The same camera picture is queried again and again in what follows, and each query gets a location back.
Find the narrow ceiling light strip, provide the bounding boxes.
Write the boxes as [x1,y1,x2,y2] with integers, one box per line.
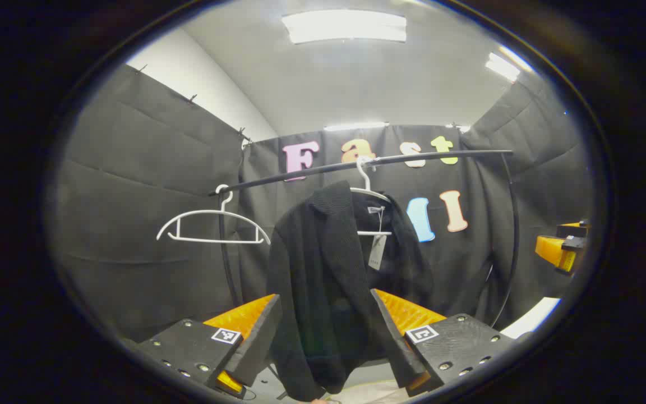
[323,122,389,132]

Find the black backdrop cloth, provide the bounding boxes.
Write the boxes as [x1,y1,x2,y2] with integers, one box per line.
[54,63,590,343]

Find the black knit jacket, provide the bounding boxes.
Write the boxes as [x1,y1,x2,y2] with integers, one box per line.
[266,180,436,402]

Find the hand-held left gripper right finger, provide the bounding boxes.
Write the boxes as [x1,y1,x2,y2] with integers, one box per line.
[370,288,517,396]

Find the small ceiling light panel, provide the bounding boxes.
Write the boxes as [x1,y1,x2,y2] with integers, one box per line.
[484,45,534,84]

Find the white plastic hanger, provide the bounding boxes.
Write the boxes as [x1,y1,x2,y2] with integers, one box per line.
[349,157,394,236]
[156,184,272,246]

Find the large ceiling light panel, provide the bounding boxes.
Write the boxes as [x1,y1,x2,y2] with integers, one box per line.
[282,10,408,44]

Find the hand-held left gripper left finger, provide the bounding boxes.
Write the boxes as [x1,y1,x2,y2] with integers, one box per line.
[132,293,283,400]

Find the black metal clothes rack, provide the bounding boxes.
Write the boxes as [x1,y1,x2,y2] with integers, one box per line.
[209,149,521,332]

